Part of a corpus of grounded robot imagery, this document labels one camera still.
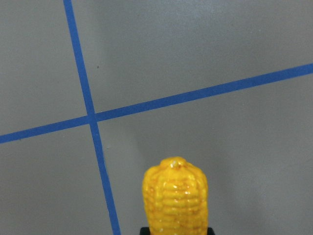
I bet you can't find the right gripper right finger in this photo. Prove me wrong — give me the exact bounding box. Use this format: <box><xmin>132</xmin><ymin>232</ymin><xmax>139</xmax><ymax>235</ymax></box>
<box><xmin>207</xmin><ymin>227</ymin><xmax>215</xmax><ymax>235</ymax></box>

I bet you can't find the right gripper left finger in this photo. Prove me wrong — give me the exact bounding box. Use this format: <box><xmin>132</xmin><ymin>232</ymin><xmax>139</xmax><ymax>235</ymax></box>
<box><xmin>140</xmin><ymin>227</ymin><xmax>151</xmax><ymax>235</ymax></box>

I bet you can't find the yellow toy corn cob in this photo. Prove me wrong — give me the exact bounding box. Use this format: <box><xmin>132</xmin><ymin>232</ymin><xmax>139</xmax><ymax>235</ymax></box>
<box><xmin>142</xmin><ymin>156</ymin><xmax>208</xmax><ymax>235</ymax></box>

